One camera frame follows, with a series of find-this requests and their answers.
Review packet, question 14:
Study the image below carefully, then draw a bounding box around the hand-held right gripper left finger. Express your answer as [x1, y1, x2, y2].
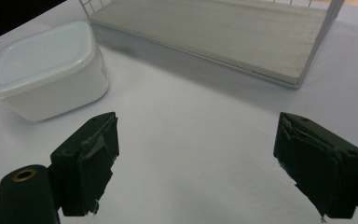
[49, 111, 120, 217]

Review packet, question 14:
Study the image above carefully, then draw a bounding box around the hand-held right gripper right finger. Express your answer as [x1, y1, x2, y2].
[272, 112, 358, 222]

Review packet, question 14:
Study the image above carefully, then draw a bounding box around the white plastic container with lid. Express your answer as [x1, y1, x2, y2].
[0, 21, 110, 122]

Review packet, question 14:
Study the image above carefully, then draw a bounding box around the white wire shelf rack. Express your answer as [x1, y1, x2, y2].
[77, 0, 346, 90]

